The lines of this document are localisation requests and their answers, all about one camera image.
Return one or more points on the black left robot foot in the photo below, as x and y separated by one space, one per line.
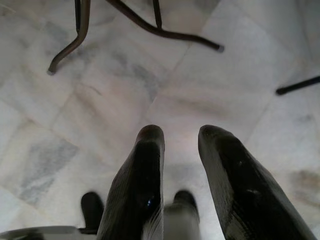
92 208

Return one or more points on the grey right robot leg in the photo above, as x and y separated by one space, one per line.
180 222

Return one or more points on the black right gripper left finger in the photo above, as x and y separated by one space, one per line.
135 190

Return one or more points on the grey left robot leg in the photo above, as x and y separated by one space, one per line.
37 233

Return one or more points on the black metal table leg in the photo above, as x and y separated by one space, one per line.
75 37
160 31

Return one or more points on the black robot foot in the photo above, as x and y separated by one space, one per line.
92 208
185 198

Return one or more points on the black right robot foot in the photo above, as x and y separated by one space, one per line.
185 198

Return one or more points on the grey robot leg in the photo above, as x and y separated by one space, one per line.
180 222
37 233

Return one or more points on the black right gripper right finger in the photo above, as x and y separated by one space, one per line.
245 195

